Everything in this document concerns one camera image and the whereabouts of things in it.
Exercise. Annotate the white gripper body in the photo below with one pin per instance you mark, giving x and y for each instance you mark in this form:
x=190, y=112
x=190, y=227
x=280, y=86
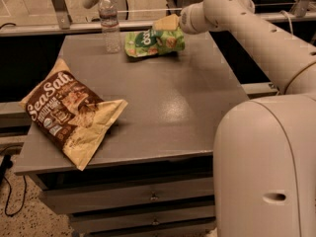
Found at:
x=188, y=23

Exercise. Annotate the grey metal rail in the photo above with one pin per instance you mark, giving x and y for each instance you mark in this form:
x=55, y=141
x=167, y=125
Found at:
x=91, y=28

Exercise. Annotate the clear plastic water bottle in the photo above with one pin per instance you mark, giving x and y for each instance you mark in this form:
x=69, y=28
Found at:
x=109, y=20

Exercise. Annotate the grey drawer cabinet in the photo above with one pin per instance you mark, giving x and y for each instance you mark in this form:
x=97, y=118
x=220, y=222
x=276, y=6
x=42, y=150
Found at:
x=152, y=174

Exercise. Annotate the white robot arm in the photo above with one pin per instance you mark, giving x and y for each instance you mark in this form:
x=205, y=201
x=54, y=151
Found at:
x=264, y=154

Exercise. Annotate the green rice chip bag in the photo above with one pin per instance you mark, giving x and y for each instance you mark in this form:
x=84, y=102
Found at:
x=153, y=42

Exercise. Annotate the brown sea salt chip bag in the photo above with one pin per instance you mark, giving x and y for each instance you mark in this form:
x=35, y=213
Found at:
x=70, y=114

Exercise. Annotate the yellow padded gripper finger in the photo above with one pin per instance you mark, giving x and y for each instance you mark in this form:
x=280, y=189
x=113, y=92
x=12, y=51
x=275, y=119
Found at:
x=168, y=23

